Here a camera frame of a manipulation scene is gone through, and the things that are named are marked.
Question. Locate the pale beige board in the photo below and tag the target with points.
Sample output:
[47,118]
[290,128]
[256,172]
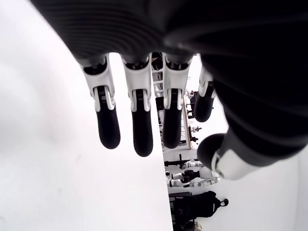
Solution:
[190,137]

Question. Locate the white framed panel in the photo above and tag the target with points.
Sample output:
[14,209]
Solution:
[158,83]

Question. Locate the black equipment stand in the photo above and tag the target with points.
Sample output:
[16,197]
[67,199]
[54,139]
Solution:
[192,131]

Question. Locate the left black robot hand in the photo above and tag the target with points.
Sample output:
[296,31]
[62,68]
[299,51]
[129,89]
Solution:
[192,29]

